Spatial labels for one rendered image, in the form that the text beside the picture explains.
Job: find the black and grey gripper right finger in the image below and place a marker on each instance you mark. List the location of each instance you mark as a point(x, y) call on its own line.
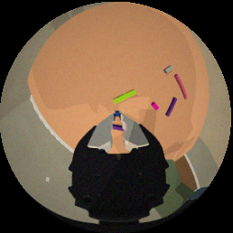
point(137, 136)

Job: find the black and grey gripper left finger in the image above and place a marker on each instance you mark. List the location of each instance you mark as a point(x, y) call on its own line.
point(98, 137)

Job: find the grey rod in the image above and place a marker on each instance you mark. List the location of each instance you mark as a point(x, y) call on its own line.
point(169, 68)

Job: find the purple rod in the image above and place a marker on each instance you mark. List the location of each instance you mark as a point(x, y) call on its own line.
point(118, 127)
point(169, 111)

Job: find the lime green rod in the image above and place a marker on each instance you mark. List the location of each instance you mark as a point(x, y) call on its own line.
point(124, 96)

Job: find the pink rod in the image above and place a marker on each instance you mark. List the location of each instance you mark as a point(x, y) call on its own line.
point(181, 86)

